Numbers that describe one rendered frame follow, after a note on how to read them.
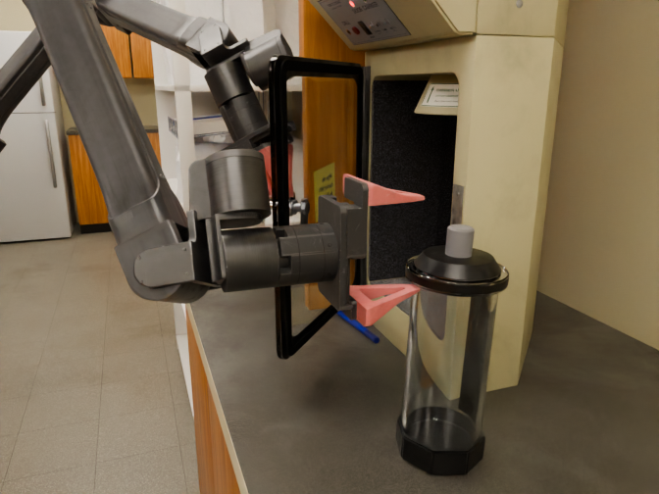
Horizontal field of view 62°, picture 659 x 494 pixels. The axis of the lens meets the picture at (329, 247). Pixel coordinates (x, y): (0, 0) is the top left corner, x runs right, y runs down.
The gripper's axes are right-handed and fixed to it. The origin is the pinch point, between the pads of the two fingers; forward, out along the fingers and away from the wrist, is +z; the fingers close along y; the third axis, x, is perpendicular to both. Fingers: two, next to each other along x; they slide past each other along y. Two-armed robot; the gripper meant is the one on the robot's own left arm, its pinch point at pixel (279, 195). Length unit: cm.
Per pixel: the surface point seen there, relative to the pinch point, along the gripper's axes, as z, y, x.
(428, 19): -10.8, -29.0, 2.7
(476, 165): 7.0, -27.4, 1.3
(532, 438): 40.3, -21.9, 6.6
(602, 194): 23, -39, -42
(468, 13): -9.1, -33.3, 3.2
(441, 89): -3.9, -25.5, -8.3
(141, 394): 49, 167, -106
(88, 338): 18, 227, -142
